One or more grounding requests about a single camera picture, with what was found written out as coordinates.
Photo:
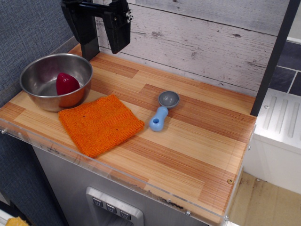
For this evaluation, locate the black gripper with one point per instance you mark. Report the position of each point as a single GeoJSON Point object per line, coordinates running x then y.
{"type": "Point", "coordinates": [116, 16]}

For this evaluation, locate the clear acrylic table edge guard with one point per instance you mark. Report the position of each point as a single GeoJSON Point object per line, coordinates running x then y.
{"type": "Point", "coordinates": [191, 170]}

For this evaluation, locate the blue spoon with grey scoop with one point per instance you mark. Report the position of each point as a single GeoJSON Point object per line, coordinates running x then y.
{"type": "Point", "coordinates": [167, 100]}

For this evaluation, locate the grey ice dispenser panel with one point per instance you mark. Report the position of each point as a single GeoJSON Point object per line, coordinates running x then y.
{"type": "Point", "coordinates": [109, 211]}

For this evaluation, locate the stainless steel bowl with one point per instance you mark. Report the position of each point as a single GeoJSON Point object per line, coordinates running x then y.
{"type": "Point", "coordinates": [39, 80]}

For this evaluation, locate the orange-red knitted towel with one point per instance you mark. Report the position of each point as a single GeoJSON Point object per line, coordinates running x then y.
{"type": "Point", "coordinates": [99, 126]}

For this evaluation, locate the dark red toy vegetable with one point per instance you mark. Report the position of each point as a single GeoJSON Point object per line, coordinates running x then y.
{"type": "Point", "coordinates": [66, 83]}

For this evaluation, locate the white toy sink counter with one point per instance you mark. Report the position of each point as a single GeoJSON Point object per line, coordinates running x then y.
{"type": "Point", "coordinates": [274, 152]}

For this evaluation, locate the yellow cloth at corner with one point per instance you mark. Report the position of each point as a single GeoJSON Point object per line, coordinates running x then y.
{"type": "Point", "coordinates": [16, 222]}

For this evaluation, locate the black vertical frame post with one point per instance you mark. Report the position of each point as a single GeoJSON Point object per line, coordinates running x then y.
{"type": "Point", "coordinates": [275, 55]}

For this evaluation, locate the silver toy fridge cabinet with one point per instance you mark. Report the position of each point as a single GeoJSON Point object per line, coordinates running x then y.
{"type": "Point", "coordinates": [75, 188]}

